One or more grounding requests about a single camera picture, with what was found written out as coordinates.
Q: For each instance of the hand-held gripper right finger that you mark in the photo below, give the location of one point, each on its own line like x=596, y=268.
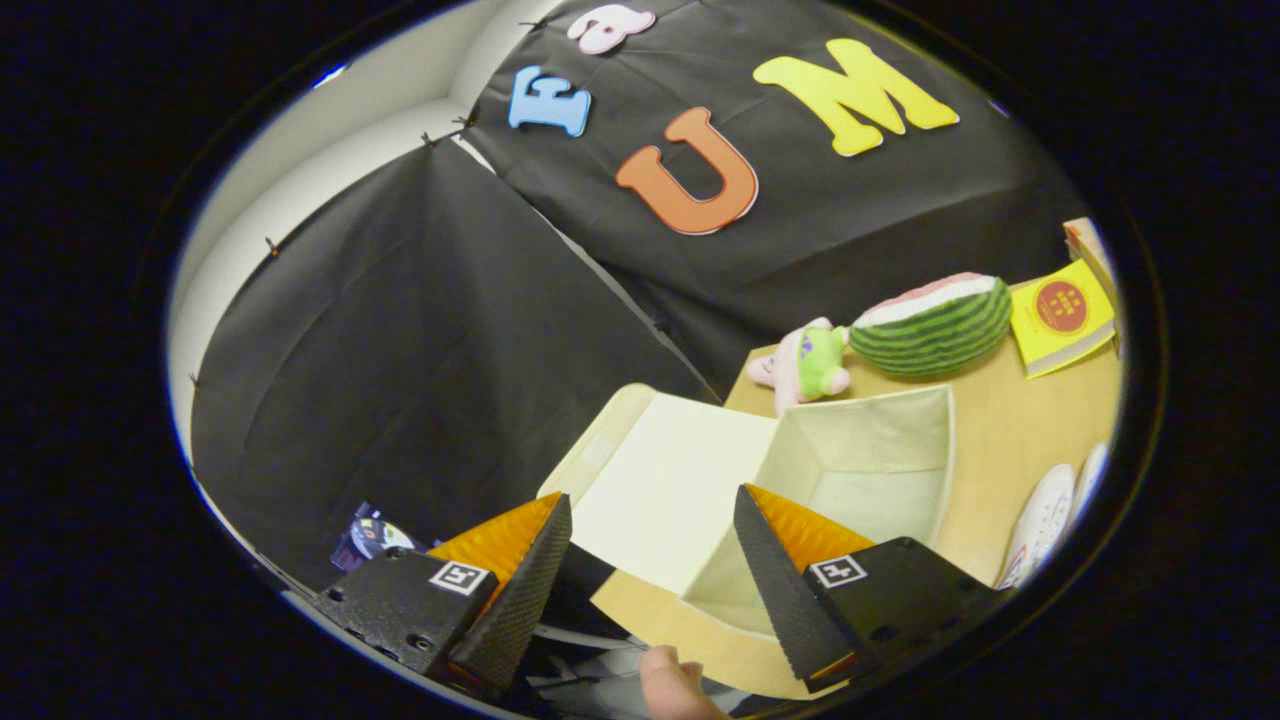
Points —
x=785, y=600

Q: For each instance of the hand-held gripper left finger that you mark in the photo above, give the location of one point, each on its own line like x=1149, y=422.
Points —
x=520, y=600

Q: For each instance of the cream fabric storage box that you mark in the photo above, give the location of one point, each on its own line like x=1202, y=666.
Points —
x=860, y=450

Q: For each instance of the white canvas shoe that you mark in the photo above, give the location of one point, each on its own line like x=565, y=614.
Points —
x=1040, y=520
x=1092, y=480

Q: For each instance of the blue white printed packaging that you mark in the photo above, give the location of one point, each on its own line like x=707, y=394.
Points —
x=372, y=537

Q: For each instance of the pink and green plush toy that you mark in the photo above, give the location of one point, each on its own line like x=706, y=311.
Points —
x=805, y=365

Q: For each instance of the black backdrop cloth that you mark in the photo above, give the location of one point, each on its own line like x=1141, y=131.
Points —
x=420, y=330

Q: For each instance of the watermelon slice plush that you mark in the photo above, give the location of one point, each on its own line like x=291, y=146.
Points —
x=935, y=330

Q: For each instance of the yellow book with red circle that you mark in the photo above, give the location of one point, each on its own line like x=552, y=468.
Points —
x=1060, y=315

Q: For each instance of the tan cover book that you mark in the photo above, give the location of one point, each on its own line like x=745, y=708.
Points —
x=1088, y=250

